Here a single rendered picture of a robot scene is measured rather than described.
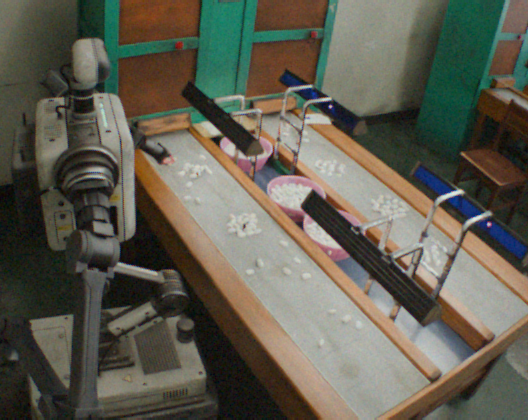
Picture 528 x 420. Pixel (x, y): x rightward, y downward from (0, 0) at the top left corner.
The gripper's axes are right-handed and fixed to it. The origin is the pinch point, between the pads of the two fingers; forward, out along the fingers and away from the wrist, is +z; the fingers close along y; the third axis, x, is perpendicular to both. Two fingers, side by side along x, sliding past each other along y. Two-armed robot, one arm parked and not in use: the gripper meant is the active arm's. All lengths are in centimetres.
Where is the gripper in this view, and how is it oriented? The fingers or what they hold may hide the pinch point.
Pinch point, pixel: (172, 161)
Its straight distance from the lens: 234.1
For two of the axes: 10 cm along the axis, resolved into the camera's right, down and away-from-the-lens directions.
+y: -5.4, -5.4, 6.5
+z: 5.6, 3.4, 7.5
